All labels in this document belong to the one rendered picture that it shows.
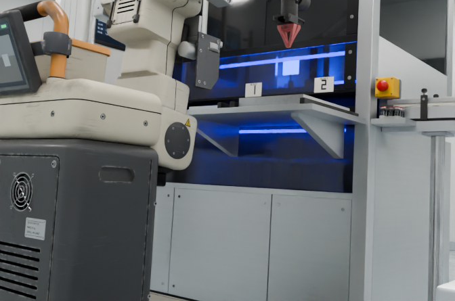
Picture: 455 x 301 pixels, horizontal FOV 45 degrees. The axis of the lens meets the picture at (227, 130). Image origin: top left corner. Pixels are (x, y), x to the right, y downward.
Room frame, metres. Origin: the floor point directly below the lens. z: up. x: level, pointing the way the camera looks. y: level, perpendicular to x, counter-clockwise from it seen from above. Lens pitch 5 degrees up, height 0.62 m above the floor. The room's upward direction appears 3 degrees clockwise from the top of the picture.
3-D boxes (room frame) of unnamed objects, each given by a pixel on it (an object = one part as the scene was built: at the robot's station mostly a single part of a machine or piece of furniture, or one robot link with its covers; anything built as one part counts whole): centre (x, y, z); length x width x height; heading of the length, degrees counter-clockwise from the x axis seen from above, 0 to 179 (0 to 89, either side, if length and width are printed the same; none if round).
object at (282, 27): (1.82, -0.19, 1.12); 0.07 x 0.07 x 0.09; 52
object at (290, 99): (1.99, -0.24, 0.90); 0.34 x 0.26 x 0.04; 142
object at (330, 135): (1.97, -0.33, 0.79); 0.34 x 0.03 x 0.13; 142
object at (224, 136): (2.28, 0.07, 0.79); 0.34 x 0.03 x 0.13; 142
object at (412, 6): (2.43, -0.82, 1.50); 0.85 x 0.01 x 0.59; 142
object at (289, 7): (1.81, -0.18, 1.19); 0.10 x 0.07 x 0.07; 142
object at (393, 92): (2.02, -0.58, 0.99); 0.08 x 0.07 x 0.07; 142
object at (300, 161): (2.69, 0.30, 0.73); 1.98 x 0.01 x 0.25; 52
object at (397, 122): (2.04, -0.62, 0.87); 0.14 x 0.13 x 0.02; 142
